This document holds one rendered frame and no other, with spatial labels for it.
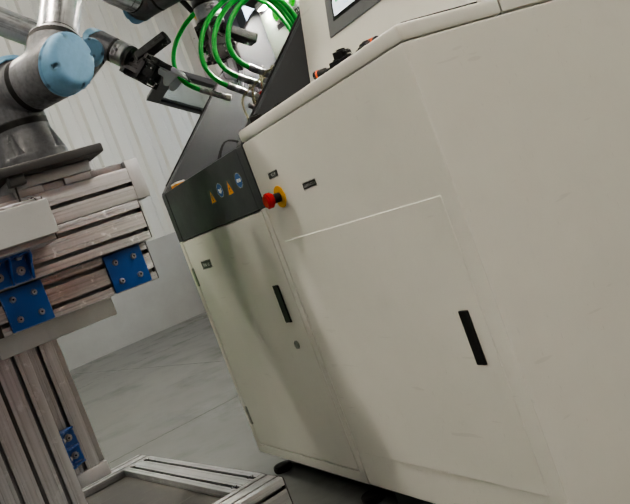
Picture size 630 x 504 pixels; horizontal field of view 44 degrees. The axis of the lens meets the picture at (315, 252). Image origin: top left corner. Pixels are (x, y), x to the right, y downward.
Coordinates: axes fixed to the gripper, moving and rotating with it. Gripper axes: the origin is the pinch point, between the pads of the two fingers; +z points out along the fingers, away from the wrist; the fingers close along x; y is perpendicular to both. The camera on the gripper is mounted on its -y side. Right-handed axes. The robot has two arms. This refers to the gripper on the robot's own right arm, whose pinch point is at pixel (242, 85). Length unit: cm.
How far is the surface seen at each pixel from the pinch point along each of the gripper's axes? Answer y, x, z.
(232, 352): 23, -25, 73
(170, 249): -175, -677, 33
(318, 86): 23, 77, 18
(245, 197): 23.2, 26.5, 31.7
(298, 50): -0.6, 35.1, 2.0
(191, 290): -181, -678, 86
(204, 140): 4.4, -30.9, 8.0
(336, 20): -2, 53, 1
